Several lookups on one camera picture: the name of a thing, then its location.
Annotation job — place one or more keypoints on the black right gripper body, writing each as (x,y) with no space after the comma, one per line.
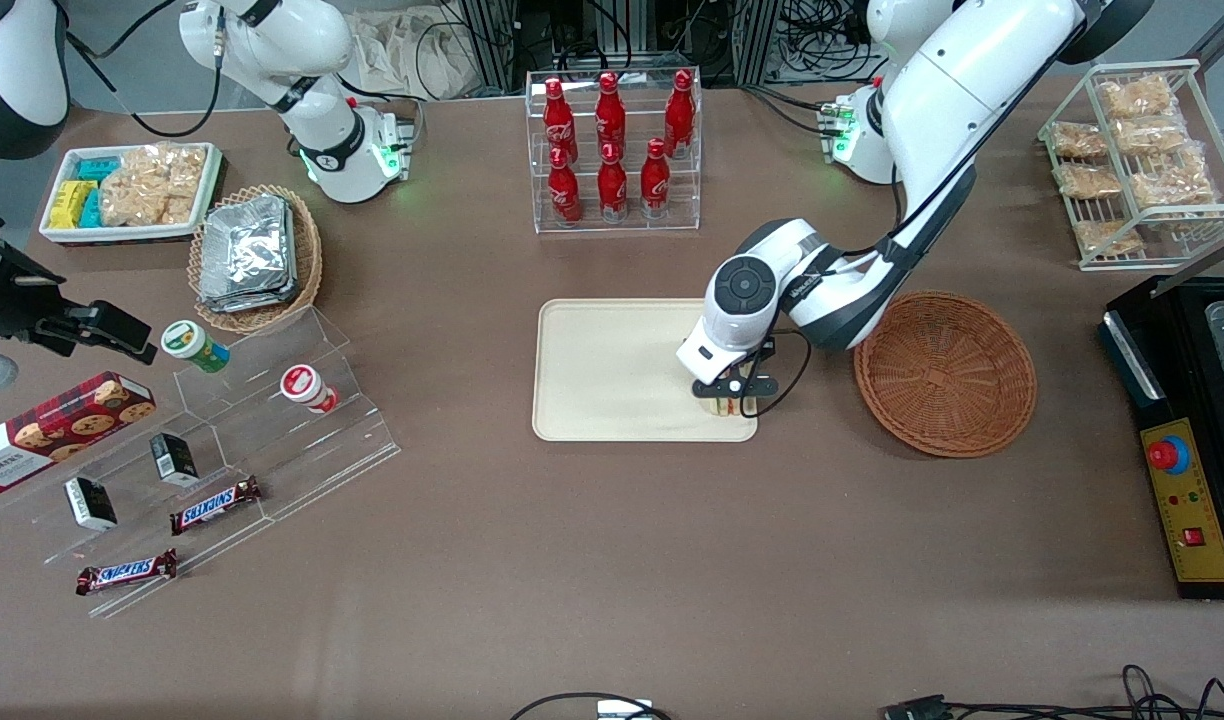
(12,298)

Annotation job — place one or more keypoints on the triangle sandwich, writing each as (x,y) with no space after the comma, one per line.
(727,407)

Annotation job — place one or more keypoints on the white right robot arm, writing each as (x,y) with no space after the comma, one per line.
(272,40)

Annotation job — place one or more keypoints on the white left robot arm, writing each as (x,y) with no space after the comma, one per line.
(972,80)

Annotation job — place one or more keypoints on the white rectangular snack tray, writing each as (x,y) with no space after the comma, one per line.
(122,234)

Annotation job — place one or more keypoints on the beige plastic tray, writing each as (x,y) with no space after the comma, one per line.
(612,370)

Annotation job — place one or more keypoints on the round brown wicker basket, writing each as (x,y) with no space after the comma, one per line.
(947,380)

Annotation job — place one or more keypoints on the oval brown wicker basket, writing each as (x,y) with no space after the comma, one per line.
(310,250)

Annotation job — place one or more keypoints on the green lidded snack cup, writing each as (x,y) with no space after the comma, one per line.
(194,345)

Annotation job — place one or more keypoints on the red tartan cookie box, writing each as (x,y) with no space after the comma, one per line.
(62,425)

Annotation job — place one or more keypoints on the yellow snack packet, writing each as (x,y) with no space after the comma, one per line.
(70,205)

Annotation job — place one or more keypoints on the teal snack packet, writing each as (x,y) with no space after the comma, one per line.
(99,168)
(91,210)

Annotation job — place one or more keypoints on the silver foil packet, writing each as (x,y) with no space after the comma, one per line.
(262,302)
(247,245)

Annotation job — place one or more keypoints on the small black box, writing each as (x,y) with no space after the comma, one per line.
(90,503)
(175,460)

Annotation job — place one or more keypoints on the clear acrylic bottle rack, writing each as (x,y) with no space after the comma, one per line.
(622,228)

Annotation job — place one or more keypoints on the red lidded snack cup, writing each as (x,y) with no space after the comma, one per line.
(307,388)

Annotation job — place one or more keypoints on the brown chocolate bar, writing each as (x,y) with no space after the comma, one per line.
(215,505)
(125,572)

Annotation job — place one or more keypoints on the red cola bottle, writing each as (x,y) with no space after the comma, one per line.
(610,115)
(680,115)
(655,185)
(613,190)
(565,195)
(559,120)

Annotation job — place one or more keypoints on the clear acrylic stepped display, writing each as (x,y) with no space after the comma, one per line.
(302,450)

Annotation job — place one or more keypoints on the small white device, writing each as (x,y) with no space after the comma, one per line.
(624,711)

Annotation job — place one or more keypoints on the clear bag of rice crackers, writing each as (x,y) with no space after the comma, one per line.
(1172,180)
(1089,181)
(1152,135)
(1134,97)
(1078,140)
(1107,237)

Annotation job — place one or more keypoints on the black appliance with yellow panel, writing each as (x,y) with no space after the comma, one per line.
(1137,370)

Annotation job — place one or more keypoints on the beige cloth bag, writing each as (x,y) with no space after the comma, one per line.
(402,50)

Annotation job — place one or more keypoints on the red emergency stop button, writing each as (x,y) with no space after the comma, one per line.
(1165,455)

